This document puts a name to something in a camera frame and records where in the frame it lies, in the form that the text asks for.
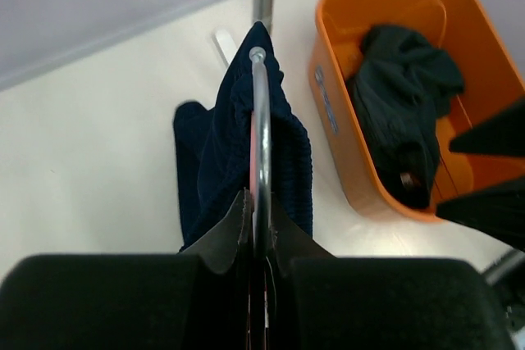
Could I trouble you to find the dark green shorts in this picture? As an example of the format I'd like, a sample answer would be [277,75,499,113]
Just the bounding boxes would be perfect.
[345,25,465,209]

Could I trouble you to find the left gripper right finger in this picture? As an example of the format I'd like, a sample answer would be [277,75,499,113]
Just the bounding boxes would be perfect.
[268,202,513,349]

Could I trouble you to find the pink hanger with navy shorts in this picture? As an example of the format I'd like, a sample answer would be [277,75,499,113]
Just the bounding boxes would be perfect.
[249,47,272,349]

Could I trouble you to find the navy blue shorts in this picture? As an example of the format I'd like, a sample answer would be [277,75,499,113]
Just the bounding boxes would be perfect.
[173,22,313,248]

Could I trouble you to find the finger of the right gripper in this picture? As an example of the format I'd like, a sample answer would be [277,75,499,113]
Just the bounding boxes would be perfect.
[449,98,524,157]
[436,180,524,250]

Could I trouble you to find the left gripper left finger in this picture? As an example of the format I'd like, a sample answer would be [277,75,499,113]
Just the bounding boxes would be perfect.
[1,192,251,349]

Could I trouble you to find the orange plastic basket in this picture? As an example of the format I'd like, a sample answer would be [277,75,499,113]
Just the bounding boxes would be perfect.
[308,0,524,222]

